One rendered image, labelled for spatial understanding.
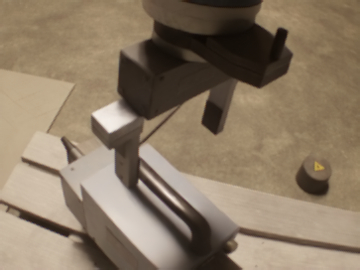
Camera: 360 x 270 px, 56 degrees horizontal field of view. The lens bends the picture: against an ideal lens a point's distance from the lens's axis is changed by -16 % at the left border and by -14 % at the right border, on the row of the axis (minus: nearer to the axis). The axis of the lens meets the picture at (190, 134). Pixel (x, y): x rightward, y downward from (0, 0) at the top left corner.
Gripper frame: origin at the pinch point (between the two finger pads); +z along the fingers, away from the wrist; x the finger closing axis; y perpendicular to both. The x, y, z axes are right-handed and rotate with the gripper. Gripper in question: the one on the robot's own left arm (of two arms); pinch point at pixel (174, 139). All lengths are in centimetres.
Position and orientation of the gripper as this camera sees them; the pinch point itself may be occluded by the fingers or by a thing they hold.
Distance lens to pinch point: 43.6
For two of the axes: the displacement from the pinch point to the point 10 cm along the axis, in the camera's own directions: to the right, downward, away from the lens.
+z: -1.5, 6.9, 7.1
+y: -6.9, -5.9, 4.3
